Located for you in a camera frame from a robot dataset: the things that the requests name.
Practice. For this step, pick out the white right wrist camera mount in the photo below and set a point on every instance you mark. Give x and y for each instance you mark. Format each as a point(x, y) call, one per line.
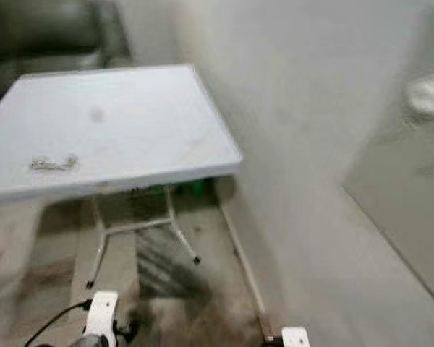
point(295, 337)

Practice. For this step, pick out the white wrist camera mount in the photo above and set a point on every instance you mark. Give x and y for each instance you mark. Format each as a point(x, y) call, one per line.
point(295, 337)
point(103, 312)

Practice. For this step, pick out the wooden floor skirting strip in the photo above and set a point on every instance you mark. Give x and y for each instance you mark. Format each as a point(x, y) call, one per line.
point(246, 267)

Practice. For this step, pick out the grey door panel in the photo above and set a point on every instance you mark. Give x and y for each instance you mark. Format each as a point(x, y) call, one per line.
point(405, 202)

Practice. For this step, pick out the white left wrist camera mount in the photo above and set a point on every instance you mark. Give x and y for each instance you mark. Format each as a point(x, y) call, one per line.
point(103, 312)

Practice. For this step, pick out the white plastic folding table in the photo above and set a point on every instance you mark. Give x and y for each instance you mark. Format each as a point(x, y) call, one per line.
point(116, 144)

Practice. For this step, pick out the green leather sofa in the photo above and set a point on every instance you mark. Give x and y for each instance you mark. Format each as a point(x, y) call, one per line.
point(50, 32)

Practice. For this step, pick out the green container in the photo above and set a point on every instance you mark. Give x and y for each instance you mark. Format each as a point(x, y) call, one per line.
point(203, 186)

